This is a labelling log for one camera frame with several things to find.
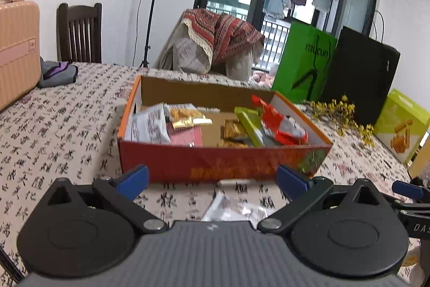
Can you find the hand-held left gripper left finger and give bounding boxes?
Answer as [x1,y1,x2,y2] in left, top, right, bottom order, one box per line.
[47,165,169,234]

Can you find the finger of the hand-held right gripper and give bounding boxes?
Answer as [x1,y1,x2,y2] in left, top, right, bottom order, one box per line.
[391,180,425,202]

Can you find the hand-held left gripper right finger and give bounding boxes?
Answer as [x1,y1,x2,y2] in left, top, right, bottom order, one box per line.
[257,165,385,234]

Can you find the orange cartoon snack bag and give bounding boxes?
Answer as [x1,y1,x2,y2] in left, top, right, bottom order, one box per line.
[252,95,309,146]

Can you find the white snack packet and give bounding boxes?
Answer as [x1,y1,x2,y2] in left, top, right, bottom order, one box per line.
[129,104,172,145]

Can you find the clear plastic snack packet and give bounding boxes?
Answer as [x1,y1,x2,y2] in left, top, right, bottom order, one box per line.
[202,190,270,222]

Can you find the green snack packet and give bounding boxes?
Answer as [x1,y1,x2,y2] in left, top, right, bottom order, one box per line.
[234,106,270,147]

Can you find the pink snack packet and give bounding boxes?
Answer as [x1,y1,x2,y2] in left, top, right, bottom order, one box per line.
[170,127,204,147]

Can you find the gold snack packet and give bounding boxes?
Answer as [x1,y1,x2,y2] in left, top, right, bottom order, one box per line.
[219,119,250,148]
[168,107,213,130]

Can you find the red cardboard box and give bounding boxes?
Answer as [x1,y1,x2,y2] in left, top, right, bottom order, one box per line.
[117,75,334,184]

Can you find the brown cardboard box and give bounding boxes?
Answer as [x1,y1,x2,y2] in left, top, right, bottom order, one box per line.
[408,132,430,180]

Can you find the light green gift box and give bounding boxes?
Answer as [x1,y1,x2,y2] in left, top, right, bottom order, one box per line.
[374,89,430,165]

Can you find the yellow dried flowers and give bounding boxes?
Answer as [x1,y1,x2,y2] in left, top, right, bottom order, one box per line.
[304,95,375,148]

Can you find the pink fluffy cloth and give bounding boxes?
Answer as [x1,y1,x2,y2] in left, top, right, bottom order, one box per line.
[250,70,277,88]

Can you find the green paper bag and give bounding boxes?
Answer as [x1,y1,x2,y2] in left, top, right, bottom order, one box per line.
[271,21,337,103]

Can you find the black paper bag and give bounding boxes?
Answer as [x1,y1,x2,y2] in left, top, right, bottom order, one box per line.
[321,9,401,125]

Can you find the grey purple pouch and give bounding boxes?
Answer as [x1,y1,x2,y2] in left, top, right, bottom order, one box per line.
[37,56,79,88]

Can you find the beige upholstered chair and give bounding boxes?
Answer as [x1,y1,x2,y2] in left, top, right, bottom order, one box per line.
[158,9,266,83]

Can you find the dark wooden chair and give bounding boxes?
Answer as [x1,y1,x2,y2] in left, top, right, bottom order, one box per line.
[56,2,103,64]

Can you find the red patterned cloth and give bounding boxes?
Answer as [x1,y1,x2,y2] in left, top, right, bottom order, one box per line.
[183,8,265,66]

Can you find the pink ribbed suitcase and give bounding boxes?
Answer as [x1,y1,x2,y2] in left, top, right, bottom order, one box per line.
[0,0,41,111]

